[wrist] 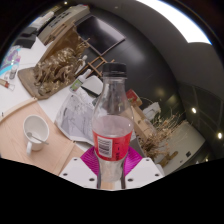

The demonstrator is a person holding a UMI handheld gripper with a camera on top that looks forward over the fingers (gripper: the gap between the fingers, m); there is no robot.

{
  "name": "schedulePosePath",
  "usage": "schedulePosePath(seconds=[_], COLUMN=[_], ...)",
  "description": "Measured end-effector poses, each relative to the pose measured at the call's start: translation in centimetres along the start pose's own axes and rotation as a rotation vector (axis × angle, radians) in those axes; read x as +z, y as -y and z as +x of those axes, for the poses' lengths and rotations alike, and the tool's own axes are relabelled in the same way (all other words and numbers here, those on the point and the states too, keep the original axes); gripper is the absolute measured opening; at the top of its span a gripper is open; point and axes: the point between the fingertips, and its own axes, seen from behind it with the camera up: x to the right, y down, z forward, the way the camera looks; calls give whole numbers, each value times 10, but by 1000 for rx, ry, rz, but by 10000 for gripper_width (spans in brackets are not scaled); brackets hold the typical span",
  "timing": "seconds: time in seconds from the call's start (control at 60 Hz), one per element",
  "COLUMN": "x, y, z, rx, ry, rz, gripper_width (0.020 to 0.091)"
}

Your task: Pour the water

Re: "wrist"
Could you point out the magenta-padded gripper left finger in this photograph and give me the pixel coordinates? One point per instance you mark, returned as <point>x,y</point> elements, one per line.
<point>77,171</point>

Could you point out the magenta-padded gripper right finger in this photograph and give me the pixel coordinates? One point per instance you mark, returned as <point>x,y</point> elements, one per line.
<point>145,170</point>

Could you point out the clear red-labelled drink bottle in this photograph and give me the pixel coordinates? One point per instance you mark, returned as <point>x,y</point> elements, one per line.
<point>112,133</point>

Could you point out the light wooden drawing board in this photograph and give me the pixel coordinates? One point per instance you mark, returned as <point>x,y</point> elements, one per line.
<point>75,156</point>
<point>20,146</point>

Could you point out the wooden figure statue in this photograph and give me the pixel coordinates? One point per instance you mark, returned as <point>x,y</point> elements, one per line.
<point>168,159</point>

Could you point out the dry plant in grey pot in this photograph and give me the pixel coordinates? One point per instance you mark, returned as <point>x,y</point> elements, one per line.
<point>163,133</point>

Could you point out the brown cardboard box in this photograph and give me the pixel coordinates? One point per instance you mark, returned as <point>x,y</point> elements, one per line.
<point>141,123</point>

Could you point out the metal spoon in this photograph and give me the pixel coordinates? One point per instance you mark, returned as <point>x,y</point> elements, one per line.
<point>37,138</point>

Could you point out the printed newspaper sheet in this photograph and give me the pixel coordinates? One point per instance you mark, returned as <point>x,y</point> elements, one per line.
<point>75,116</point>

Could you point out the white ceramic mug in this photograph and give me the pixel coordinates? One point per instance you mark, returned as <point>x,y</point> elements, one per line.
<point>36,125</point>

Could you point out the red box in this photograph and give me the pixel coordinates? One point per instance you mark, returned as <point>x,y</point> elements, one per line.
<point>132,97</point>

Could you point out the ceiling spot lights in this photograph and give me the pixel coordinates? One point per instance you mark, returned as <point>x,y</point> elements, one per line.
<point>194,110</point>

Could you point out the white plastic chair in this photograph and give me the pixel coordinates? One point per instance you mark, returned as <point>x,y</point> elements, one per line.
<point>93,85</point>

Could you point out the brown relief sculpture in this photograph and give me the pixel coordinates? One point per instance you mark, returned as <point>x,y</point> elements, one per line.
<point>55,68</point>

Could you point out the wooden easel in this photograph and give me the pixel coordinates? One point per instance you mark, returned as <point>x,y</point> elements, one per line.
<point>100,65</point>

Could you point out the wooden paint brush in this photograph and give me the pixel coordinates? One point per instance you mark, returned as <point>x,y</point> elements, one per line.
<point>7,84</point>

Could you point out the small paint jar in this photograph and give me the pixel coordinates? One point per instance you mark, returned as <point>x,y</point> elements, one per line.
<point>13,71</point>

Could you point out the colourful painted book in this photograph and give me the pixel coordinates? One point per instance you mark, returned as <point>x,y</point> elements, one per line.
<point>10,60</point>

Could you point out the black flat boxes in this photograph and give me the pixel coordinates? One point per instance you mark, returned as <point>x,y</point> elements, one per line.
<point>26,36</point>

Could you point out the white display board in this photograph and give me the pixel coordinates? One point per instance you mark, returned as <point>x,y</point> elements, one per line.
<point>63,21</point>

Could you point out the long ceiling strip light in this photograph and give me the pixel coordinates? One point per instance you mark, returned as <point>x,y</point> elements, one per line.
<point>180,21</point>

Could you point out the black wall screen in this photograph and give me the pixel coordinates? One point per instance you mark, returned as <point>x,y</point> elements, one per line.
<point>100,33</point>

